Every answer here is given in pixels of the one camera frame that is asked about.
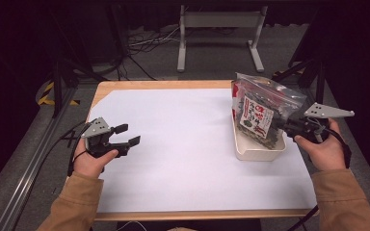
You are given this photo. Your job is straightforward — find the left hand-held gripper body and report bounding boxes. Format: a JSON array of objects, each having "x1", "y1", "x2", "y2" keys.
[{"x1": 80, "y1": 116, "x2": 131, "y2": 159}]

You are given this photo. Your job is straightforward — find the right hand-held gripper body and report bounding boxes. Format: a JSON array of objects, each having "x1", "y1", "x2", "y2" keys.
[{"x1": 282, "y1": 101, "x2": 356, "y2": 144}]

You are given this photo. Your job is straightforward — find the clear packet of dark snacks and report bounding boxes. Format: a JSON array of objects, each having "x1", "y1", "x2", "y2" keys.
[{"x1": 231, "y1": 72, "x2": 307, "y2": 150}]

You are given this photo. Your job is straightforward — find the white divided plastic container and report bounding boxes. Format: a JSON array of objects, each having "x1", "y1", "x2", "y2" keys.
[{"x1": 230, "y1": 80, "x2": 287, "y2": 162}]

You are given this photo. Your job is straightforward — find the person's left hand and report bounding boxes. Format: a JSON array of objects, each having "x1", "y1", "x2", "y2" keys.
[{"x1": 72, "y1": 139, "x2": 119, "y2": 179}]

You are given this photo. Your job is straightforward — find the person's right hand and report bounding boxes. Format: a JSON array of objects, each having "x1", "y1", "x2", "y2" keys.
[{"x1": 293, "y1": 118, "x2": 348, "y2": 171}]

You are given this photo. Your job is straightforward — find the black tape cross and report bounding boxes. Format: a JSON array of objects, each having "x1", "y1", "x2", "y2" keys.
[{"x1": 59, "y1": 128, "x2": 80, "y2": 148}]

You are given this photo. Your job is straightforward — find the black metal stand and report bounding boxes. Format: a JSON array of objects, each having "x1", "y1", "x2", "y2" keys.
[
  {"x1": 49, "y1": 59, "x2": 110, "y2": 119},
  {"x1": 271, "y1": 57, "x2": 328, "y2": 105}
]

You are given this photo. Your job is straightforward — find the yellow and black hazard tape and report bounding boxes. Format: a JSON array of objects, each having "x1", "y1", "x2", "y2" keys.
[{"x1": 38, "y1": 81, "x2": 80, "y2": 107}]

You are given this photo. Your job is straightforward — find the left hand-held gripper cable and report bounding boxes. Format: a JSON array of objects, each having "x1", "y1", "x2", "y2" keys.
[{"x1": 66, "y1": 121, "x2": 93, "y2": 177}]

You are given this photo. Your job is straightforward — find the hand-held gripper cable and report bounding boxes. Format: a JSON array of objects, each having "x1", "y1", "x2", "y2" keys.
[
  {"x1": 329, "y1": 127, "x2": 353, "y2": 169},
  {"x1": 66, "y1": 121, "x2": 93, "y2": 177}
]

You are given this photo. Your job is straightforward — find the right hand-held gripper cable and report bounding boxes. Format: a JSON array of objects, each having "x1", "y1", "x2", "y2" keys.
[{"x1": 329, "y1": 127, "x2": 353, "y2": 169}]

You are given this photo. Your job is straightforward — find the thin white cable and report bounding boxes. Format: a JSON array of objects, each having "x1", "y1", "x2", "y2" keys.
[{"x1": 114, "y1": 220, "x2": 147, "y2": 231}]

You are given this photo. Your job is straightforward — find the bundle of floor cables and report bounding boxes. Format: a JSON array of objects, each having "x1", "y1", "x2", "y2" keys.
[{"x1": 126, "y1": 27, "x2": 181, "y2": 55}]

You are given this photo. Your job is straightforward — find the white metal table frame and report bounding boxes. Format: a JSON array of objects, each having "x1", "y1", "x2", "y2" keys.
[{"x1": 176, "y1": 4, "x2": 269, "y2": 73}]

